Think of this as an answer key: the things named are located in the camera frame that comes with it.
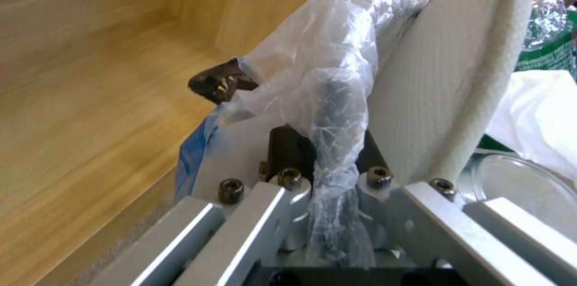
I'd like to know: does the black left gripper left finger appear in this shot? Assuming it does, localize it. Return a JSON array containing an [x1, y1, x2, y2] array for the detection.
[[130, 126, 317, 286]]

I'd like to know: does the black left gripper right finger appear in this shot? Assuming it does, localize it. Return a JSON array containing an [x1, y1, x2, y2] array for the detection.
[[354, 130, 577, 286]]

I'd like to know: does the clear plastic bin liner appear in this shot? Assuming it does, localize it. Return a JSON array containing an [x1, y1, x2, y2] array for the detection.
[[215, 0, 442, 268]]

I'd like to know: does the blue plastic bag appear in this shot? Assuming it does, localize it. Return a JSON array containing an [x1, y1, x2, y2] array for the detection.
[[178, 110, 227, 200]]

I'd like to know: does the clear plastic round lid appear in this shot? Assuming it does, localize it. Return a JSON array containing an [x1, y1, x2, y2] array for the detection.
[[459, 152, 577, 234]]

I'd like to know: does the dark brown crumpled wrapper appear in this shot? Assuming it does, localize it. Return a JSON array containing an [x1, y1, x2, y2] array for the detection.
[[188, 58, 261, 105]]

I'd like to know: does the white crumpled tissue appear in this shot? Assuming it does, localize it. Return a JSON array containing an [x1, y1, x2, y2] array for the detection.
[[484, 69, 577, 180]]

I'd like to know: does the green foil snack packet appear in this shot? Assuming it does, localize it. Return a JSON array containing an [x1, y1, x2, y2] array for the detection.
[[517, 0, 577, 74]]

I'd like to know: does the light wooden cabinet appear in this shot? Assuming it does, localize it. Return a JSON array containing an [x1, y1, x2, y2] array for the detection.
[[0, 0, 445, 61]]

